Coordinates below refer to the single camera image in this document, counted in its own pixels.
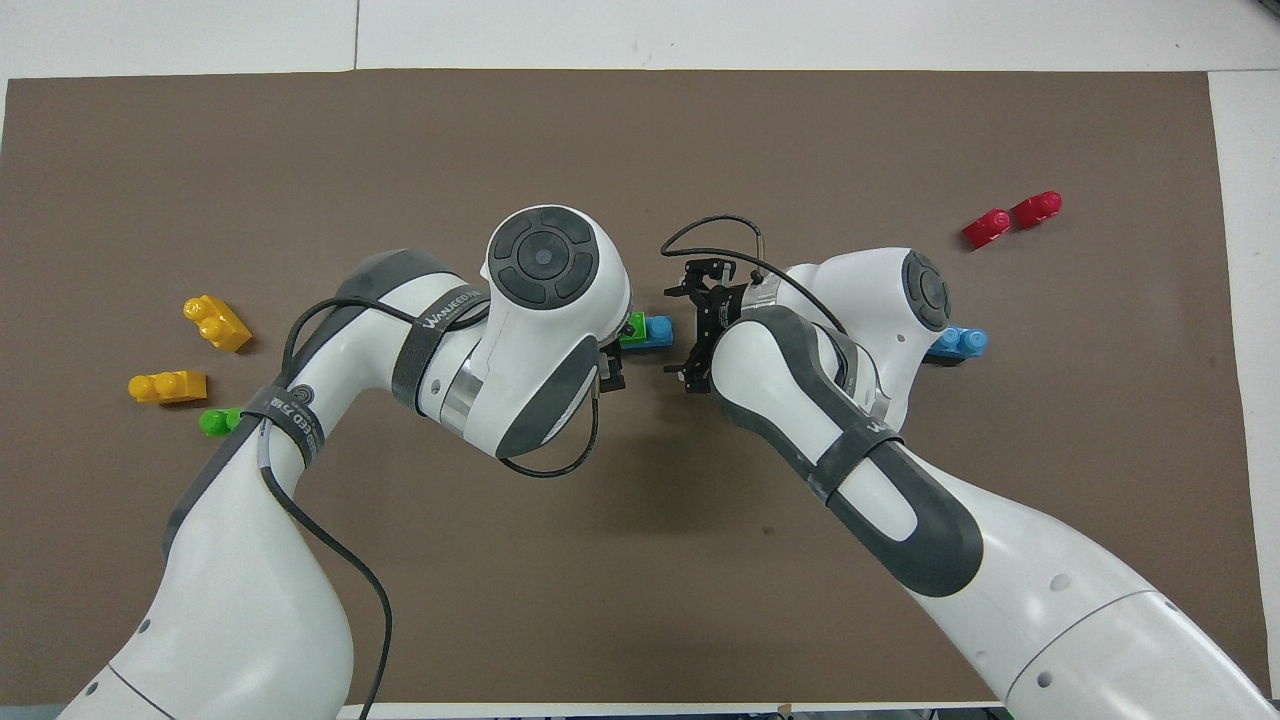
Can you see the red one-stud toy block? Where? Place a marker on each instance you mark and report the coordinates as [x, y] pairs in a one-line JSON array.
[[1037, 209], [987, 229]]

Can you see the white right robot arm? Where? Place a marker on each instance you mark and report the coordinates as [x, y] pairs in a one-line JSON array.
[[1050, 600]]

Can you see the blue three-stud toy block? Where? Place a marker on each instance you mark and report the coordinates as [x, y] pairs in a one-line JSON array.
[[965, 343], [660, 332]]

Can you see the yellow two-stud toy block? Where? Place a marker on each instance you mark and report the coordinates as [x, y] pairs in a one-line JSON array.
[[168, 387], [218, 324]]

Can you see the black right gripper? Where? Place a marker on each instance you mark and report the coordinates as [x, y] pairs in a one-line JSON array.
[[720, 305]]

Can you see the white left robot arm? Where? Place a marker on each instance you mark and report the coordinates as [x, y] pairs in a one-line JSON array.
[[250, 600]]

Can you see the green two-stud toy block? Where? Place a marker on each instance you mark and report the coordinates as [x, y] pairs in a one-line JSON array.
[[215, 422], [633, 332]]

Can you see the brown table mat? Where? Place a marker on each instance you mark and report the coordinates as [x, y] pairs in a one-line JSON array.
[[640, 580]]

